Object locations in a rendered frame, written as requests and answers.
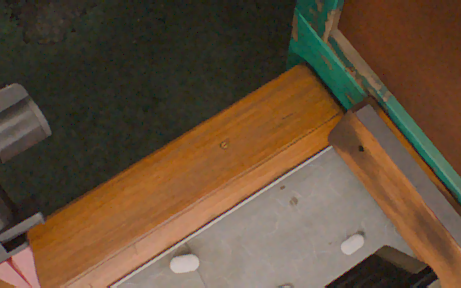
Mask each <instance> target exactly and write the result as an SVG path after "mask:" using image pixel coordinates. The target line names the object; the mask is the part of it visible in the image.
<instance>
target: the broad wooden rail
mask: <svg viewBox="0 0 461 288"><path fill-rule="evenodd" d="M344 114H345V110H344V109H343V107H342V106H341V105H340V103H339V102H338V101H337V100H336V98H335V97H334V96H333V95H332V93H331V92H330V91H329V90H328V88H327V87H326V86H325V84H324V83H323V82H322V81H321V79H320V78H319V77H318V76H317V74H316V73H315V72H314V71H313V69H312V68H311V67H310V65H309V64H308V63H307V62H306V61H304V62H302V63H300V64H298V65H296V66H294V68H291V69H290V70H288V71H287V72H284V73H283V74H282V75H280V76H278V77H276V79H272V81H270V82H268V83H266V84H264V86H262V87H260V88H258V89H257V90H256V91H253V92H252V93H250V94H248V95H246V96H245V97H244V98H242V99H240V100H238V102H234V104H232V105H230V106H228V107H227V108H226V109H223V110H222V111H220V112H219V113H216V114H215V115H214V116H212V117H210V118H208V120H206V121H204V122H202V123H200V125H196V127H194V128H192V129H190V130H189V131H188V132H185V133H184V134H182V135H181V136H178V137H177V138H176V139H174V140H172V141H170V143H166V145H164V146H162V147H160V148H159V149H158V150H156V151H154V152H152V153H151V154H150V155H147V156H146V157H144V158H142V159H140V161H138V162H136V163H134V164H132V166H129V167H128V168H126V169H125V170H122V171H121V172H120V173H117V174H116V175H114V176H113V177H110V179H108V180H106V181H104V182H103V183H102V184H100V185H98V186H96V187H95V188H92V189H91V190H90V191H88V192H86V193H84V195H82V196H80V197H78V198H76V200H73V201H72V202H70V203H68V204H66V205H65V206H64V207H61V208H60V209H58V211H54V213H52V214H50V215H48V216H46V219H47V220H46V222H45V223H44V224H43V223H42V222H40V223H39V224H38V225H36V226H34V227H32V228H31V229H28V233H29V237H30V240H31V244H32V252H33V257H34V262H35V267H36V273H37V275H38V277H39V281H40V283H41V285H42V287H43V288H110V287H111V286H114V285H115V284H116V283H118V282H120V281H121V280H122V279H123V278H126V277H127V276H129V275H131V274H132V273H133V272H134V271H137V270H138V269H140V267H143V266H144V265H146V264H147V263H149V262H151V260H154V259H155V258H157V257H158V256H160V255H162V254H163V253H164V252H166V251H168V250H169V249H171V248H173V247H174V246H175V245H178V244H179V243H180V242H181V241H184V240H185V239H186V238H187V237H190V236H191V235H193V234H195V233H196V232H197V231H199V230H201V229H202V228H204V226H207V225H208V224H210V223H211V222H213V221H215V219H218V218H219V217H221V216H222V215H224V214H226V213H227V212H228V211H230V210H232V209H233V208H234V207H237V206H238V205H239V204H242V203H243V202H244V201H245V200H248V199H249V198H250V197H252V196H254V195H255V194H257V192H260V191H261V190H263V189H265V188H266V187H268V185H271V184H272V183H274V182H275V181H277V180H279V178H281V177H283V176H285V175H286V174H288V173H290V172H291V171H292V170H294V169H296V168H297V167H298V166H301V165H302V164H303V163H305V162H307V161H308V160H310V158H313V157H314V156H316V155H318V154H319V153H321V151H324V150H325V149H327V148H328V147H330V146H332V145H331V144H330V143H329V142H328V134H329V132H331V131H332V128H334V127H335V126H336V124H337V123H338V122H339V121H340V119H341V118H342V117H343V115H344ZM0 288H18V287H17V286H14V285H11V284H10V283H8V282H6V281H2V280H1V279H0Z"/></svg>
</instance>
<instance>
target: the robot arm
mask: <svg viewBox="0 0 461 288"><path fill-rule="evenodd" d="M50 135H51V131H50V127H49V125H48V123H47V121H46V118H45V117H44V116H43V114H42V112H41V110H39V106H37V105H36V103H35V102H34V100H33V99H32V98H31V96H30V95H28V91H26V89H25V88H24V86H22V85H20V84H18V83H13V82H5V83H0V162H1V163H2V164H4V163H5V162H8V161H9V160H10V159H12V158H14V157H16V156H17V155H18V154H20V153H22V152H24V151H26V150H28V148H30V147H32V146H34V145H35V144H36V143H39V142H40V141H42V140H44V139H45V138H46V137H48V136H50ZM46 220H47V219H46V214H45V213H44V211H43V203H41V201H40V199H39V197H38V196H37V195H36V194H34V195H31V196H29V197H28V198H26V199H24V200H22V201H20V202H19V203H17V204H15V205H14V204H13V202H12V201H11V199H9V196H8V195H7V193H6V192H5V190H4V188H2V185H1V184H0V279H1V280H2V281H6V282H8V283H10V284H11V285H14V286H17V287H18V288H43V287H42V285H41V283H40V281H39V277H38V275H37V273H36V267H35V262H34V257H33V252H32V244H31V240H30V237H29V233H28V229H31V228H32V227H34V226H36V225H38V224H39V223H40V222H42V223H43V224H44V223H45V222H46ZM7 242H8V244H7Z"/></svg>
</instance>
